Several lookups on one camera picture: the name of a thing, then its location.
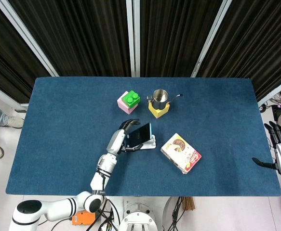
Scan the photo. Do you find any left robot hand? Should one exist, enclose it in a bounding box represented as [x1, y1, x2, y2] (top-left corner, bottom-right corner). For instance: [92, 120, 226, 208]
[106, 118, 143, 155]

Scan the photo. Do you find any black smartphone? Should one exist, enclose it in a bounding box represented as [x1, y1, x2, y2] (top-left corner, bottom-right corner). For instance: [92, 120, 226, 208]
[126, 122, 153, 148]

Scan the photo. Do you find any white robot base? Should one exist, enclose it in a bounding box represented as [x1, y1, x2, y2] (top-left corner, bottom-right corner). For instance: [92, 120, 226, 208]
[105, 196, 172, 231]

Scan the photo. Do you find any white phone stand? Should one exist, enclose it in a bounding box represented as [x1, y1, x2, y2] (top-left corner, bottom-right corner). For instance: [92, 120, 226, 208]
[128, 134, 157, 151]

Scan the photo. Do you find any pink cube block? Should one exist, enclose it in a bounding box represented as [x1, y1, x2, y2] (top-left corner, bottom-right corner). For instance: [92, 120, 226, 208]
[117, 90, 139, 115]

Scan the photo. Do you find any green toy brick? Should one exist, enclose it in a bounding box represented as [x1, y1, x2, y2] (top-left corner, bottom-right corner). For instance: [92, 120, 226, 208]
[121, 90, 141, 109]

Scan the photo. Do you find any yellow cube block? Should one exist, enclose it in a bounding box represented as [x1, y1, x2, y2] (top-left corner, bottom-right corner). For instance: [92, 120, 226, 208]
[148, 102, 170, 119]

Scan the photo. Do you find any snack box with pie print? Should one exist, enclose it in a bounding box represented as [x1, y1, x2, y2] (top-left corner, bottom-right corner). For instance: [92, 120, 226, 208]
[160, 133, 202, 175]

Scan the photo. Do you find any blue felt table mat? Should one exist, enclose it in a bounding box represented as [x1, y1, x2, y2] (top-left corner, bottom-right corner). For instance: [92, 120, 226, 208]
[5, 77, 281, 197]

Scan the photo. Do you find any orange power box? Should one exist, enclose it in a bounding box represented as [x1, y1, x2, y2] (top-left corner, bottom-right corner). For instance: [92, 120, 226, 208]
[72, 211, 97, 226]

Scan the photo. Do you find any brown cardboard piece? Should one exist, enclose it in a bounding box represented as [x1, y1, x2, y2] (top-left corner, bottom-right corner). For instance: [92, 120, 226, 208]
[183, 196, 196, 211]

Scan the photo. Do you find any steel cup with handle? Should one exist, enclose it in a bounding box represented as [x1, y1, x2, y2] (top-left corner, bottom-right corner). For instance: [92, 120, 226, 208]
[147, 89, 184, 109]

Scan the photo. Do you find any black cable bundle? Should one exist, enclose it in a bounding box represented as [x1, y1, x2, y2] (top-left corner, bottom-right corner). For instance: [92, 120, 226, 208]
[167, 196, 187, 231]

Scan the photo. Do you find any white partition frame post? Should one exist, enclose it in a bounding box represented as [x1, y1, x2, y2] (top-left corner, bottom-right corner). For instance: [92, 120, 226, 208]
[0, 0, 60, 77]
[190, 0, 233, 78]
[125, 0, 141, 77]

